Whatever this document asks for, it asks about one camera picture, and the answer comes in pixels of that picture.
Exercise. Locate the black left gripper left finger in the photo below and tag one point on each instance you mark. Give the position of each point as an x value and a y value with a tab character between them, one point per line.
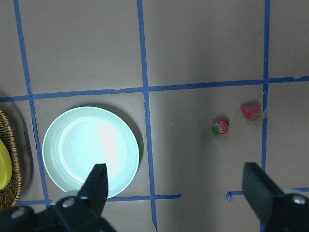
94	191

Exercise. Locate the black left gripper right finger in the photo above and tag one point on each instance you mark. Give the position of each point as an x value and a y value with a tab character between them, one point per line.
259	191

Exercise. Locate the red strawberry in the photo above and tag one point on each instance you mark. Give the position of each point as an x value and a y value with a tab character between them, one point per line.
251	111
220	127

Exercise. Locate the pale green plate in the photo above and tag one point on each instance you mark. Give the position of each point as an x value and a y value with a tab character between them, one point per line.
82	137

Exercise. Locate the woven wicker basket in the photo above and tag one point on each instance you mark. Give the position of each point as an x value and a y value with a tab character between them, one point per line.
10	195

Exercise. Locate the yellow banana bunch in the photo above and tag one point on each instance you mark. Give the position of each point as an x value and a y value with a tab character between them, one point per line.
6	168

